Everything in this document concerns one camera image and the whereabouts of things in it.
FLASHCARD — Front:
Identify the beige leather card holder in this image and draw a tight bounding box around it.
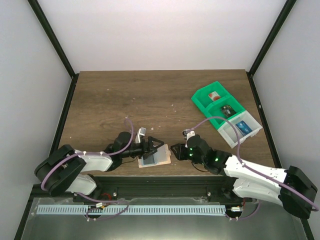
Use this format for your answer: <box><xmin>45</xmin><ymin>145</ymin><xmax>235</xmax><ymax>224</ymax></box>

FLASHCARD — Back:
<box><xmin>138</xmin><ymin>144</ymin><xmax>171</xmax><ymax>168</ymax></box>

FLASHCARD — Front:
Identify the black VIP card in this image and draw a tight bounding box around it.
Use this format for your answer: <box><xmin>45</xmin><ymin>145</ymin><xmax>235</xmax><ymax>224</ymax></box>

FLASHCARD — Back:
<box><xmin>220</xmin><ymin>105</ymin><xmax>236</xmax><ymax>118</ymax></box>

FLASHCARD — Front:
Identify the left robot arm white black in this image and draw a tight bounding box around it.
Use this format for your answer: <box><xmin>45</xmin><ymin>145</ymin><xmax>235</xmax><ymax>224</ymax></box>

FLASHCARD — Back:
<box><xmin>34</xmin><ymin>131</ymin><xmax>165</xmax><ymax>197</ymax></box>

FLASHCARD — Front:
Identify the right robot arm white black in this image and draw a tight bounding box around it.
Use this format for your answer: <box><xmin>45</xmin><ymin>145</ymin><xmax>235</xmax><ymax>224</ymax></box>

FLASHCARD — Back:
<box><xmin>170</xmin><ymin>134</ymin><xmax>320</xmax><ymax>220</ymax></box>

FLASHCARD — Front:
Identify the blue card in bin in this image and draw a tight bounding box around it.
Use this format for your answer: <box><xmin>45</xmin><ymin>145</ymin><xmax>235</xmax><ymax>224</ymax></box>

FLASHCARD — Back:
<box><xmin>235</xmin><ymin>120</ymin><xmax>253</xmax><ymax>136</ymax></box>

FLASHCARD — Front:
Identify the red white card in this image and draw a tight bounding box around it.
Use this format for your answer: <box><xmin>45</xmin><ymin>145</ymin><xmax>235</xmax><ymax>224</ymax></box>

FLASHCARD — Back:
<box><xmin>208</xmin><ymin>91</ymin><xmax>221</xmax><ymax>102</ymax></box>

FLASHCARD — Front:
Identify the green plastic bin middle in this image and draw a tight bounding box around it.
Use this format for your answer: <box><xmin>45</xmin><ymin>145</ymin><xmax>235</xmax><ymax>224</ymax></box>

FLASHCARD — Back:
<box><xmin>204</xmin><ymin>95</ymin><xmax>245</xmax><ymax>120</ymax></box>

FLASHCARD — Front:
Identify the green plastic bin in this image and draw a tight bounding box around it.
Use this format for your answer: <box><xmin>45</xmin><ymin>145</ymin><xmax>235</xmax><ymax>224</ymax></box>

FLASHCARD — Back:
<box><xmin>191</xmin><ymin>81</ymin><xmax>230</xmax><ymax>111</ymax></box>
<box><xmin>204</xmin><ymin>95</ymin><xmax>245</xmax><ymax>120</ymax></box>

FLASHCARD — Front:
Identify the white plastic bin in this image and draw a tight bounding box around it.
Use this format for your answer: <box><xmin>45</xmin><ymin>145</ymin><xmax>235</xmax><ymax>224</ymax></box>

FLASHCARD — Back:
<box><xmin>217</xmin><ymin>110</ymin><xmax>263</xmax><ymax>149</ymax></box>

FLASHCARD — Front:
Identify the green plastic bin far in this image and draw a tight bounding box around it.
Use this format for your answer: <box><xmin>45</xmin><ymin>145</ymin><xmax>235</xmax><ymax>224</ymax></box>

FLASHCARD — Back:
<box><xmin>191</xmin><ymin>81</ymin><xmax>230</xmax><ymax>111</ymax></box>

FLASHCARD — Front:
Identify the metal sheet front panel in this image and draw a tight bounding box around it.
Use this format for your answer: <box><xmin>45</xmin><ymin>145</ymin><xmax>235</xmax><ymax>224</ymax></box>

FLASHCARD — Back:
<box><xmin>21</xmin><ymin>198</ymin><xmax>308</xmax><ymax>240</ymax></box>

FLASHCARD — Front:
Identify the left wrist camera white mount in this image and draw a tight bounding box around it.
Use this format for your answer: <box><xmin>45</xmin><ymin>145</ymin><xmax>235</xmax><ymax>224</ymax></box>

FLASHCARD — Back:
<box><xmin>135</xmin><ymin>127</ymin><xmax>146</xmax><ymax>144</ymax></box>

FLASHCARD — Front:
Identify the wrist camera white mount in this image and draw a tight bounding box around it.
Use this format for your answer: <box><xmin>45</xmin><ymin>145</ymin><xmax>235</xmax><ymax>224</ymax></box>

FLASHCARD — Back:
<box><xmin>135</xmin><ymin>127</ymin><xmax>146</xmax><ymax>144</ymax></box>
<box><xmin>182</xmin><ymin>129</ymin><xmax>196</xmax><ymax>141</ymax></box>

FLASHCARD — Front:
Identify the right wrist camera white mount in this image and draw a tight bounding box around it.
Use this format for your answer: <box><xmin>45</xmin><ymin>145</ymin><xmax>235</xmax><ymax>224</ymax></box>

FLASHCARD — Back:
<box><xmin>182</xmin><ymin>129</ymin><xmax>196</xmax><ymax>141</ymax></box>

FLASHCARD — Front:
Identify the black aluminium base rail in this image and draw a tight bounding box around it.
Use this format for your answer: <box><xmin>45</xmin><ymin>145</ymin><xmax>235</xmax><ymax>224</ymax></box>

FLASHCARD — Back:
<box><xmin>32</xmin><ymin>176</ymin><xmax>296</xmax><ymax>204</ymax></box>

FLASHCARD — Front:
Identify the black frame side rail right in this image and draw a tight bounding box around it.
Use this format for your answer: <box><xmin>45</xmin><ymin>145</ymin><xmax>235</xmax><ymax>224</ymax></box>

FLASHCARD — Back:
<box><xmin>246</xmin><ymin>72</ymin><xmax>282</xmax><ymax>168</ymax></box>

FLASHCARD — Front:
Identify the black frame side rail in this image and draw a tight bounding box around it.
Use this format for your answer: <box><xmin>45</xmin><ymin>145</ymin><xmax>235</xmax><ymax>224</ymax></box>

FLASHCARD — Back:
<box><xmin>48</xmin><ymin>73</ymin><xmax>80</xmax><ymax>156</ymax></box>
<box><xmin>246</xmin><ymin>72</ymin><xmax>282</xmax><ymax>168</ymax></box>

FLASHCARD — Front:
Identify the black frame side rail left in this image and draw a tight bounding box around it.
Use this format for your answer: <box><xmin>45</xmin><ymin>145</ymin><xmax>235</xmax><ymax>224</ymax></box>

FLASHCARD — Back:
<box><xmin>48</xmin><ymin>73</ymin><xmax>80</xmax><ymax>156</ymax></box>

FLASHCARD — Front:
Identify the light blue slotted cable duct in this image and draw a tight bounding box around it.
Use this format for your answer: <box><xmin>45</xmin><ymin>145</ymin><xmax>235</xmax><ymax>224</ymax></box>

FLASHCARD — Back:
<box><xmin>36</xmin><ymin>204</ymin><xmax>226</xmax><ymax>216</ymax></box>

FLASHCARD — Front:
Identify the black frame post right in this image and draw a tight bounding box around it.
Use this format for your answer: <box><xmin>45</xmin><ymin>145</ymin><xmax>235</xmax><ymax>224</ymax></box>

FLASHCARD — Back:
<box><xmin>248</xmin><ymin>0</ymin><xmax>297</xmax><ymax>76</ymax></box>

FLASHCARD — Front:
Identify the black frame post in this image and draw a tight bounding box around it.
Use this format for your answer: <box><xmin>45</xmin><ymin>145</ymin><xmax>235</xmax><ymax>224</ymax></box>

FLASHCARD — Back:
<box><xmin>248</xmin><ymin>0</ymin><xmax>297</xmax><ymax>76</ymax></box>
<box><xmin>27</xmin><ymin>0</ymin><xmax>76</xmax><ymax>78</ymax></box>

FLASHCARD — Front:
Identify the black frame post left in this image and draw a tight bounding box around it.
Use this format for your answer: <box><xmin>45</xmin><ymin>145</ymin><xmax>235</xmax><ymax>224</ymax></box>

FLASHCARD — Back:
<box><xmin>27</xmin><ymin>0</ymin><xmax>76</xmax><ymax>78</ymax></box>

